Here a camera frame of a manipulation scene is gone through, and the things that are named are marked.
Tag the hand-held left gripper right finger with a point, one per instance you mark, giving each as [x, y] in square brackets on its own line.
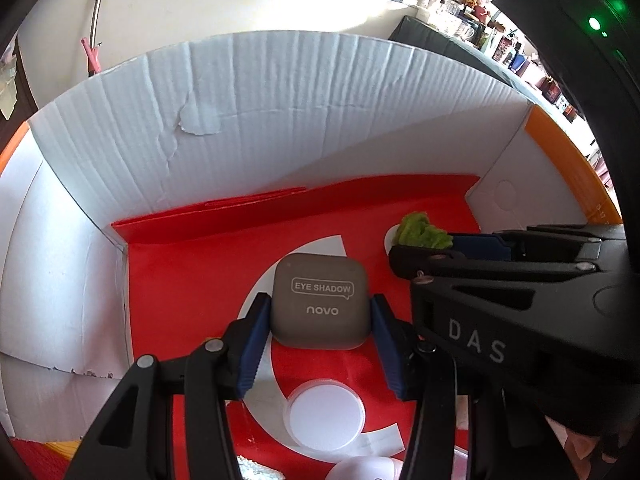
[390, 355]

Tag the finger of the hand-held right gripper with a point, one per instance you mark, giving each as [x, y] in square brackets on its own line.
[430, 262]
[475, 246]

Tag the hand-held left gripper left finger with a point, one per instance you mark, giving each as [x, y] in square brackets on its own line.
[252, 350]

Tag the green plush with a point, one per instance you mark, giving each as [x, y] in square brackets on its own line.
[420, 232]

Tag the grey square eyeshadow case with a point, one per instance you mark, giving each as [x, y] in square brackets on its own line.
[320, 325]

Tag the white rounded object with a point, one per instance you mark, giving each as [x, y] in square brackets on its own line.
[365, 472]

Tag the white cardboard box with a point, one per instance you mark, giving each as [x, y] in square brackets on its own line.
[300, 110]

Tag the white round lid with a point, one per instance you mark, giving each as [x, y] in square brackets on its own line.
[325, 410]

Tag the row of small display items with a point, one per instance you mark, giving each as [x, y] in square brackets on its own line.
[500, 45]

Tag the silver glittery item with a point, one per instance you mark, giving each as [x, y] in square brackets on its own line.
[257, 470]

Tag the black furniture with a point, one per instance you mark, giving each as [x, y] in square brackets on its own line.
[440, 45]

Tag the red knitted mat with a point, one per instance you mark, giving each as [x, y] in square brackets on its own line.
[35, 462]

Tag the pink hanging ornament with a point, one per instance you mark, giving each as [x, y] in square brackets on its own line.
[91, 57]

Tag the beige paper notes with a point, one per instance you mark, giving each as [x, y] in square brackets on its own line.
[7, 90]

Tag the wall-mounted sword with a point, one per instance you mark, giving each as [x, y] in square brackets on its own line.
[100, 5]

